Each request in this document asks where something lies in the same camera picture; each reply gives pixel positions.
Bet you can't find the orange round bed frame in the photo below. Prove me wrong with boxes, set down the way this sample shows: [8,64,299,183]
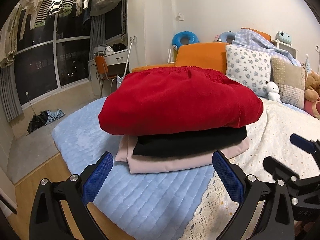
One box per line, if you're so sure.
[131,27,272,75]

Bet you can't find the cream daisy lace blanket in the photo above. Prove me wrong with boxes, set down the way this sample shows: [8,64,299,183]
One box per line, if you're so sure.
[181,99,319,239]

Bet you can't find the small white plush toy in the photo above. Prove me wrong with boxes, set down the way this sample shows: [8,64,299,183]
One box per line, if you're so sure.
[264,81,281,103]

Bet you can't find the party hat plush toy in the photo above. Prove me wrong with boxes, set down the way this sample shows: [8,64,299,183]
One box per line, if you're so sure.
[304,54,312,73]

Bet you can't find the light blue quilted mattress pad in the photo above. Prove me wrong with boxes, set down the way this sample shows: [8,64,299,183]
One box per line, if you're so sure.
[52,99,214,239]

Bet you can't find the folded black garment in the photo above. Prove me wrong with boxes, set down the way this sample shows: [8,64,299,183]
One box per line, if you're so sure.
[133,126,247,158]

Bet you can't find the folded pink garment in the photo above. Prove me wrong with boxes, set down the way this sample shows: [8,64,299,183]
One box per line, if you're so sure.
[116,135,249,174]

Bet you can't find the orange desk chair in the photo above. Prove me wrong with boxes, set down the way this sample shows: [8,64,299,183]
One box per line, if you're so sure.
[94,56,117,98]

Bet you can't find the white bedside shelf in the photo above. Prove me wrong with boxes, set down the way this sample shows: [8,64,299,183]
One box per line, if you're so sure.
[271,40,298,59]

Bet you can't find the white blue floral pillow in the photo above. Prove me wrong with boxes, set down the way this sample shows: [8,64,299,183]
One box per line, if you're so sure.
[225,44,271,98]

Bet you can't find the blue neck pillow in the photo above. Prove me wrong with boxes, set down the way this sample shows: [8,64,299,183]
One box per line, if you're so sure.
[172,31,200,51]
[217,31,235,44]

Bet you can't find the red knit sweater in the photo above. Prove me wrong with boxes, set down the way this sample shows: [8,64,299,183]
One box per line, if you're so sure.
[98,67,264,135]

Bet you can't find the grey curtain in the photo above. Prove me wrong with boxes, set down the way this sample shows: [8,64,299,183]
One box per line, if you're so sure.
[1,64,23,122]

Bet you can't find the pink bear face cushion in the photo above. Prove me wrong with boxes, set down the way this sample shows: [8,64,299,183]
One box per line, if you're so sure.
[304,100,320,120]

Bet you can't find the clothes heap on floor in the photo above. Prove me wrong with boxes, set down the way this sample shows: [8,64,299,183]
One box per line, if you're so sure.
[27,109,65,133]

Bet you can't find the hanging striped clothes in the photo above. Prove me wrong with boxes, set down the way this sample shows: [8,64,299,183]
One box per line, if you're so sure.
[0,0,118,68]

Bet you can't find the white desk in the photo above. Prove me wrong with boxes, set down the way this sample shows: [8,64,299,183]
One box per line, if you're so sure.
[88,49,129,96]

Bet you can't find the blue checkered duvet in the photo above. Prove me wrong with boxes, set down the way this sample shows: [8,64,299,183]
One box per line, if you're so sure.
[232,29,301,67]

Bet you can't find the beige patchwork pillow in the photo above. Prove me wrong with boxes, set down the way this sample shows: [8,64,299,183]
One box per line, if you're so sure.
[271,56,305,109]

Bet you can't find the mint green projector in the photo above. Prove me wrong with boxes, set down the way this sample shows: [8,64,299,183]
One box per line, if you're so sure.
[276,31,292,45]

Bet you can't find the brown plush bear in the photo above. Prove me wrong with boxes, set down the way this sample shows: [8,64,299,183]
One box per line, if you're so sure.
[305,71,320,102]

